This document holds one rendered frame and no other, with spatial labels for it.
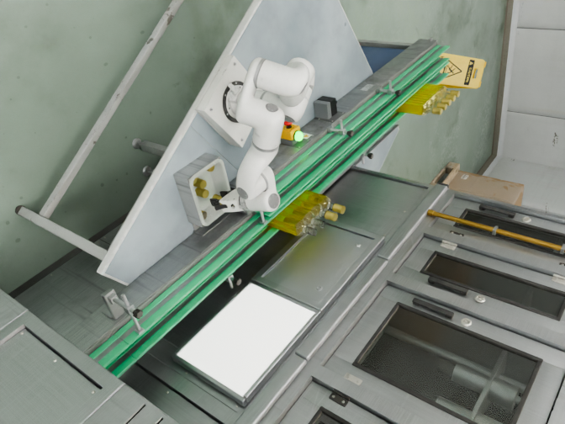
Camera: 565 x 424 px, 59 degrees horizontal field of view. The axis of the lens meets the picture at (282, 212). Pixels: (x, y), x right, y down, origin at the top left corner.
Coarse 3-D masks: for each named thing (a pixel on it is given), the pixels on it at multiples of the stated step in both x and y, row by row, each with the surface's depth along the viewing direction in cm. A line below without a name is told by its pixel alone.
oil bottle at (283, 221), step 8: (280, 216) 205; (288, 216) 204; (296, 216) 203; (272, 224) 207; (280, 224) 204; (288, 224) 200; (296, 224) 199; (304, 224) 199; (288, 232) 203; (296, 232) 200
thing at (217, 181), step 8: (216, 160) 187; (208, 168) 184; (216, 168) 192; (224, 168) 191; (200, 176) 192; (208, 176) 195; (216, 176) 195; (224, 176) 192; (192, 184) 180; (208, 184) 196; (216, 184) 198; (224, 184) 195; (192, 192) 182; (216, 192) 201; (200, 200) 195; (208, 200) 199; (200, 208) 196; (208, 208) 199; (200, 216) 188; (208, 216) 195; (216, 216) 195; (208, 224) 192
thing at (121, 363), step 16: (432, 80) 304; (400, 112) 276; (384, 128) 264; (368, 144) 253; (352, 160) 243; (336, 176) 234; (256, 240) 205; (240, 256) 197; (224, 272) 191; (208, 288) 185; (192, 304) 180; (160, 320) 176; (176, 320) 175; (144, 336) 171; (160, 336) 170; (128, 352) 167; (144, 352) 166; (112, 368) 162
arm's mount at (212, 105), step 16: (224, 64) 186; (240, 64) 190; (224, 80) 185; (240, 80) 191; (208, 96) 182; (224, 96) 186; (208, 112) 181; (224, 112) 187; (224, 128) 189; (240, 128) 196; (240, 144) 197
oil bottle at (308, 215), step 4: (288, 208) 209; (292, 208) 208; (296, 208) 208; (300, 208) 207; (284, 212) 208; (288, 212) 206; (292, 212) 206; (296, 212) 205; (300, 212) 205; (304, 212) 204; (308, 212) 204; (312, 212) 204; (300, 216) 203; (304, 216) 202; (308, 216) 202; (312, 216) 203; (308, 220) 202; (308, 224) 203
